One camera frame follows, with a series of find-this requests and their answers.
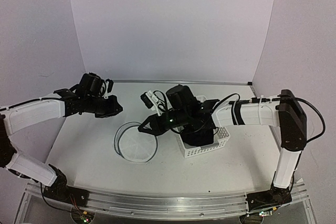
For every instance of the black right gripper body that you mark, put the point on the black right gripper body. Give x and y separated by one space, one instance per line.
181 118

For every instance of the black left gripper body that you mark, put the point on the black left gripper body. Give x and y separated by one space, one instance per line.
101 110

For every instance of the black bra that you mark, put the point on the black bra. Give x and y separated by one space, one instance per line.
200 138

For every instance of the white mesh laundry bag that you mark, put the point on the white mesh laundry bag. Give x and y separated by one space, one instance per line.
134 146

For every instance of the white plastic basket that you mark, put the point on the white plastic basket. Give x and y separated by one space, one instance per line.
221 136

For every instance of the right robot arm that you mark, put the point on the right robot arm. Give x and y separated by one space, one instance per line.
284 112

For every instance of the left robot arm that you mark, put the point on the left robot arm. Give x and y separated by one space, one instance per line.
29 129

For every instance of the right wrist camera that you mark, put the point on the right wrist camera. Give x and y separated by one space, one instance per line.
155 101

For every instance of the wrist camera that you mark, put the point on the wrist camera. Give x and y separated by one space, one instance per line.
155 101
108 88

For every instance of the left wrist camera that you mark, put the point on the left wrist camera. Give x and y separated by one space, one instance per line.
108 88

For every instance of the aluminium front rail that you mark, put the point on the aluminium front rail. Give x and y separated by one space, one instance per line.
172 207

